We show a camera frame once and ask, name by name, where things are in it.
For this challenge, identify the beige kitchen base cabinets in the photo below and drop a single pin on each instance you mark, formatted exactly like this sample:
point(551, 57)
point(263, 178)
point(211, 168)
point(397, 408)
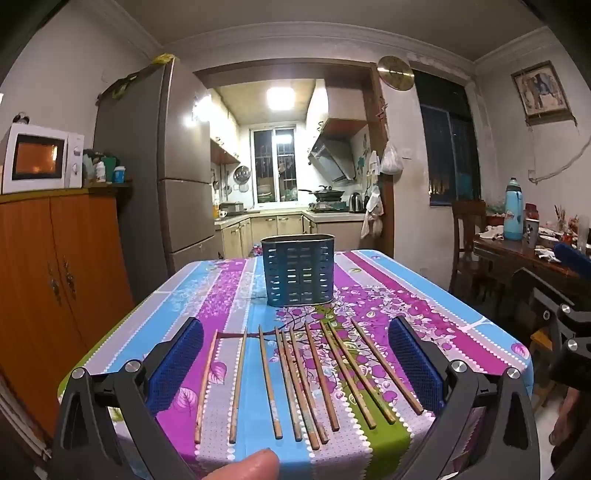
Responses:
point(277, 230)

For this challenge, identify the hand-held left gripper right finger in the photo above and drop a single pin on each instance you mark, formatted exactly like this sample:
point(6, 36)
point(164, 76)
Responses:
point(415, 364)

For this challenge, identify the white microwave oven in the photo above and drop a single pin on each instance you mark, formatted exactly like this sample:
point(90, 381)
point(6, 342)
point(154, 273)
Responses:
point(39, 159)

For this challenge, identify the yellow green cloth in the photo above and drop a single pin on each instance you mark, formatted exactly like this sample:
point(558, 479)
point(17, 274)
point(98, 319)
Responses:
point(122, 85)

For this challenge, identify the blue slotted utensil holder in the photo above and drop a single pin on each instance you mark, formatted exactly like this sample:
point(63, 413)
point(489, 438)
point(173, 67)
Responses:
point(299, 272)

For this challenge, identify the dark room window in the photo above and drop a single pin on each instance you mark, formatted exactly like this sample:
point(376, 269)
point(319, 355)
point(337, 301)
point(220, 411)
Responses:
point(450, 152)

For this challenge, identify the steel range hood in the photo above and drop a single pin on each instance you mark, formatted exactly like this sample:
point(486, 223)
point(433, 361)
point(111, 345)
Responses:
point(332, 158)

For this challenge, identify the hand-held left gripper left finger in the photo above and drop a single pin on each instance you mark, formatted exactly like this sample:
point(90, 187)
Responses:
point(178, 364)

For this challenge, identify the barred kitchen window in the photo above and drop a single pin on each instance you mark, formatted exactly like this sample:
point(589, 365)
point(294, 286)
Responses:
point(273, 164)

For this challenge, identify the red jar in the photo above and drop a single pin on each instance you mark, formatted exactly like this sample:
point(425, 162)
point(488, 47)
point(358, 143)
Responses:
point(531, 211)

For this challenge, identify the person's left hand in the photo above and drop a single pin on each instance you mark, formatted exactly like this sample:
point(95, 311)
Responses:
point(244, 467)

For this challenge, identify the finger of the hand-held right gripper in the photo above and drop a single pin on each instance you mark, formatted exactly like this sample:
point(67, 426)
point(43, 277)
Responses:
point(545, 295)
point(572, 257)

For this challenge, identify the hanging white towel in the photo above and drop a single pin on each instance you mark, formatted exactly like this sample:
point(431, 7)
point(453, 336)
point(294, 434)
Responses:
point(373, 214)

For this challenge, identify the row of wooden chopsticks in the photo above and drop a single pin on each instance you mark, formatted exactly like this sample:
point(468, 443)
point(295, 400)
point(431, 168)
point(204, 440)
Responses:
point(314, 383)

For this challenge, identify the floral striped tablecloth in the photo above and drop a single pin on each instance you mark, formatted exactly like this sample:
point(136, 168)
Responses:
point(258, 295)

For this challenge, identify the grey refrigerator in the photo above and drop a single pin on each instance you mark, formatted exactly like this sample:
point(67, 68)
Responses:
point(152, 184)

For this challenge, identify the framed elephant picture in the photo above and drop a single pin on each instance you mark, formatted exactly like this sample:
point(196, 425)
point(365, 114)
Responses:
point(542, 92)

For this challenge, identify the wooden chair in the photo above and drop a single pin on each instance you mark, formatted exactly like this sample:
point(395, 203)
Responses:
point(467, 244)

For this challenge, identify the person's right forearm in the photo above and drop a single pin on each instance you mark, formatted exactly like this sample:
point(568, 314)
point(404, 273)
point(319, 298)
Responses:
point(570, 424)

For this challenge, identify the steel kettle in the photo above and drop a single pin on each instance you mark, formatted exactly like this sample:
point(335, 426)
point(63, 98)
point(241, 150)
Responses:
point(356, 202)

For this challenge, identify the dark wooden dining table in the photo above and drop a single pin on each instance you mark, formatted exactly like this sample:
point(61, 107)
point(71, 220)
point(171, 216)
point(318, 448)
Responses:
point(517, 258)

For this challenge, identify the green container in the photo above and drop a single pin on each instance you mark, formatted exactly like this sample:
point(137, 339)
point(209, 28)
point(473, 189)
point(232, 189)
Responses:
point(111, 167)

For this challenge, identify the hanging metal strainer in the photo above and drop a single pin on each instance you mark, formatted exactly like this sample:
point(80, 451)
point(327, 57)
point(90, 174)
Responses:
point(241, 174)

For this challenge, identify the white bottle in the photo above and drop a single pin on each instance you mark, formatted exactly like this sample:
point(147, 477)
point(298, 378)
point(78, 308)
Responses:
point(100, 171)

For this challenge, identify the gas stove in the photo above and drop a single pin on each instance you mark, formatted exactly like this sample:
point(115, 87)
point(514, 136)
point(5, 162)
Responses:
point(328, 206)

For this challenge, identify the orange wooden cabinet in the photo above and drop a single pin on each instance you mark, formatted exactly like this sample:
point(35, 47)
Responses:
point(51, 277)

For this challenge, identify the printed cup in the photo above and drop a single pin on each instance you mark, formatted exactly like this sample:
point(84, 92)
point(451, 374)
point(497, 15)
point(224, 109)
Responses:
point(532, 233)

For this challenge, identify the blue thermos bottle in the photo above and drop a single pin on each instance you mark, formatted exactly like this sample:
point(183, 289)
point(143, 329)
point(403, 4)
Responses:
point(513, 214)

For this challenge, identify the square ceiling light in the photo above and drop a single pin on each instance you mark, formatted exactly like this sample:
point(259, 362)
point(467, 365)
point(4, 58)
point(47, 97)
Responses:
point(280, 98)

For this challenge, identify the black wok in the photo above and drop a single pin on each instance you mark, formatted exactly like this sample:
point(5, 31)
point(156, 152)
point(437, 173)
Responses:
point(325, 191)

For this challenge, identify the white plastic bag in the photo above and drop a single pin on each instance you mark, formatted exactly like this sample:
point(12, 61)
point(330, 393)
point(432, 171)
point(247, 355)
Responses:
point(391, 160)

